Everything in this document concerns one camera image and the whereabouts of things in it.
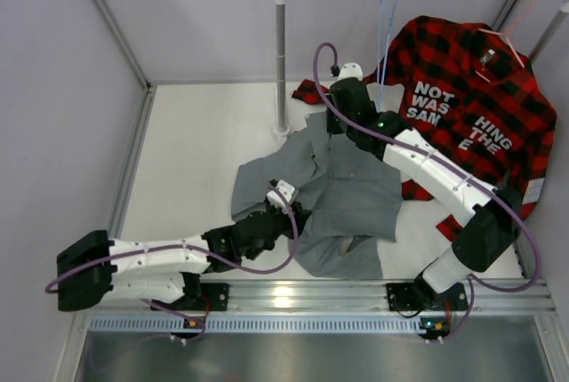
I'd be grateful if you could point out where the blue wire hanger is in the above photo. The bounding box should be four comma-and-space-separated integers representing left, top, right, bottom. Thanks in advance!
375, 0, 397, 109

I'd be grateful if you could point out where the grey button shirt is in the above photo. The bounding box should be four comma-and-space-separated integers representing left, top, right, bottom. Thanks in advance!
230, 113, 403, 280

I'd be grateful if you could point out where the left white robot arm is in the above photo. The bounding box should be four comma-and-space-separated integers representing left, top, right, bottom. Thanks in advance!
44, 202, 311, 312

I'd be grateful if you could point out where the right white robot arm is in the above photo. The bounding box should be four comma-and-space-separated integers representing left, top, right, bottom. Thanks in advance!
327, 77, 521, 310

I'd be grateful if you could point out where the red black plaid shirt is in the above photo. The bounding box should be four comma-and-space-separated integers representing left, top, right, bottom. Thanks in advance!
291, 14, 558, 251

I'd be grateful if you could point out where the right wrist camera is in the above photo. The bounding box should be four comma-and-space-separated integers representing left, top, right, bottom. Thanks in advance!
331, 62, 364, 81

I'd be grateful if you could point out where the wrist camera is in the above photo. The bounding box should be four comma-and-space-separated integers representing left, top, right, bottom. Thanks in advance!
331, 62, 364, 81
266, 179, 298, 206

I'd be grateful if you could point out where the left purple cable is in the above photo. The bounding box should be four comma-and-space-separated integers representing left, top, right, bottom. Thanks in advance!
44, 181, 301, 344

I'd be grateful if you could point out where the purple cable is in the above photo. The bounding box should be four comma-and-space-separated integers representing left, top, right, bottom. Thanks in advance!
312, 42, 543, 339
44, 181, 301, 344

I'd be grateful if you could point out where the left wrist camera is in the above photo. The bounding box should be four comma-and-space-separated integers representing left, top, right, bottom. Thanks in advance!
266, 179, 298, 206

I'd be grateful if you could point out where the aluminium frame post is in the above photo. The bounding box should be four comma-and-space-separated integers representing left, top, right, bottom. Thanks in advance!
90, 0, 156, 237

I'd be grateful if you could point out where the perforated cable tray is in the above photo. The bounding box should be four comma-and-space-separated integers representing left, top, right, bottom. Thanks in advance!
89, 313, 446, 334

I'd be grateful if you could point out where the pink wire hanger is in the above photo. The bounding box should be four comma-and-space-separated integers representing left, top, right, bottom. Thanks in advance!
475, 0, 535, 83

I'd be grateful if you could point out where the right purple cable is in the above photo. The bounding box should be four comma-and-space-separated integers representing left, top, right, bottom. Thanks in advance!
312, 42, 543, 339

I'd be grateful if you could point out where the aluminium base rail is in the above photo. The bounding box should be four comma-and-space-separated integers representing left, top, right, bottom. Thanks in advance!
70, 278, 557, 312

